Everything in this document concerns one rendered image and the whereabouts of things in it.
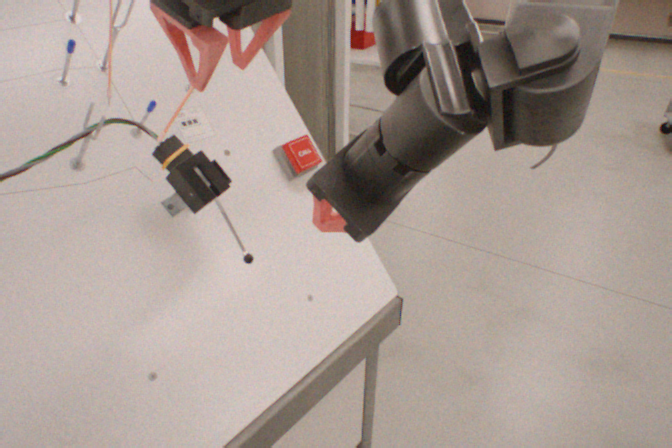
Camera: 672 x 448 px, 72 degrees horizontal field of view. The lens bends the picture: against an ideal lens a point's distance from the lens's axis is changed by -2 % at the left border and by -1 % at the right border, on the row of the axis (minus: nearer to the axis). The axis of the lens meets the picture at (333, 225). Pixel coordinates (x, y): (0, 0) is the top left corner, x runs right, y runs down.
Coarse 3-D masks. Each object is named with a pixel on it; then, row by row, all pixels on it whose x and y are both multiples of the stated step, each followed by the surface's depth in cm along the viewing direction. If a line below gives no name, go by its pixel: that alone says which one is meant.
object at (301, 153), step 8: (304, 136) 73; (288, 144) 70; (296, 144) 71; (304, 144) 72; (312, 144) 73; (288, 152) 70; (296, 152) 71; (304, 152) 72; (312, 152) 73; (296, 160) 70; (304, 160) 71; (312, 160) 72; (320, 160) 73; (296, 168) 71; (304, 168) 71
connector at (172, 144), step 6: (168, 138) 54; (174, 138) 55; (162, 144) 54; (168, 144) 54; (174, 144) 55; (180, 144) 55; (156, 150) 54; (162, 150) 54; (168, 150) 54; (174, 150) 54; (186, 150) 55; (156, 156) 55; (162, 156) 54; (168, 156) 54; (180, 156) 55; (186, 156) 55; (162, 162) 55; (174, 162) 54; (180, 162) 54; (168, 168) 55
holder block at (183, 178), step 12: (192, 156) 54; (204, 156) 55; (180, 168) 53; (192, 168) 54; (204, 168) 55; (216, 168) 56; (168, 180) 56; (180, 180) 54; (192, 180) 54; (216, 180) 55; (180, 192) 56; (192, 192) 54; (204, 192) 54; (216, 192) 56; (192, 204) 56; (204, 204) 54
